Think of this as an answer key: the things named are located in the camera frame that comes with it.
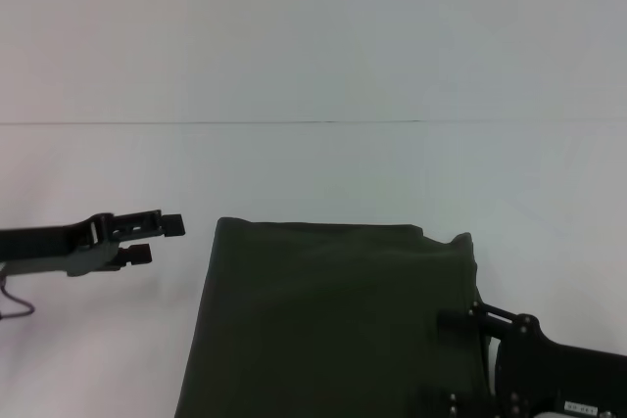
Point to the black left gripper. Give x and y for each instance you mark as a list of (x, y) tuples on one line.
[(54, 244)]

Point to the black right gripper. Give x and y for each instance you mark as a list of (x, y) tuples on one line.
[(563, 369)]

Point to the dark green shirt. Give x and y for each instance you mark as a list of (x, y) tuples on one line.
[(323, 320)]

